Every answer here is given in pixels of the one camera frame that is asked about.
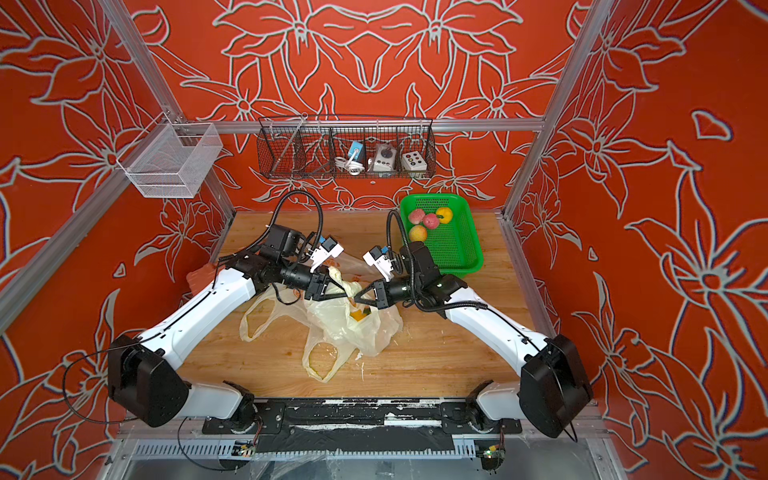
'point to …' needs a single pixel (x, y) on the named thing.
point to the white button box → (414, 161)
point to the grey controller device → (385, 158)
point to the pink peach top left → (417, 216)
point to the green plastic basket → (454, 248)
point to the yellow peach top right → (446, 213)
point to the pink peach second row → (431, 221)
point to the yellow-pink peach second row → (417, 233)
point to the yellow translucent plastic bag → (336, 329)
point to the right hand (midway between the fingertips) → (353, 301)
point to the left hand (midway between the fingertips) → (347, 289)
